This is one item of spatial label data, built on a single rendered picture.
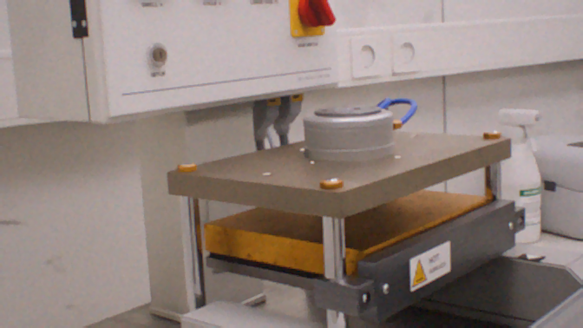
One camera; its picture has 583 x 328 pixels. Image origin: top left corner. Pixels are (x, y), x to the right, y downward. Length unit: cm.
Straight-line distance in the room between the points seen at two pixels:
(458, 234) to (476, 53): 100
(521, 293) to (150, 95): 39
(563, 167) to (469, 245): 92
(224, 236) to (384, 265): 16
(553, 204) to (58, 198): 92
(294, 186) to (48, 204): 66
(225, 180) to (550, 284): 32
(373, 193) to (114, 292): 73
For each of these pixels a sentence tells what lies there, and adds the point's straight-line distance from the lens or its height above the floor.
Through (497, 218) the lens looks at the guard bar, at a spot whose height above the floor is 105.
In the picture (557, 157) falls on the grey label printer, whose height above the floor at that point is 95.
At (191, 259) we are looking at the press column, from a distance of 69.
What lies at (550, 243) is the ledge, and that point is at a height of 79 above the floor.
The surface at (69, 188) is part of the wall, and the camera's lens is 120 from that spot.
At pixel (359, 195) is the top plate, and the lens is 58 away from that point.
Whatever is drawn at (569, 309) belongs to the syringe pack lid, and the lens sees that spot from 65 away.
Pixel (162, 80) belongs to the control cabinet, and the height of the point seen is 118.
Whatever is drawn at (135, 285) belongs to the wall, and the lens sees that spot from 128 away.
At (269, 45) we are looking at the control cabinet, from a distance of 83.
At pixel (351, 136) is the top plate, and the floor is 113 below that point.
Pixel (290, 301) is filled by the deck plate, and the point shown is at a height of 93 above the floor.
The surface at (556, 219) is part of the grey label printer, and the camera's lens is 164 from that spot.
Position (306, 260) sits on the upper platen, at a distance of 64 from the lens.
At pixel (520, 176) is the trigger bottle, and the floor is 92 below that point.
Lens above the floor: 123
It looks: 10 degrees down
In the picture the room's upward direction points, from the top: 3 degrees counter-clockwise
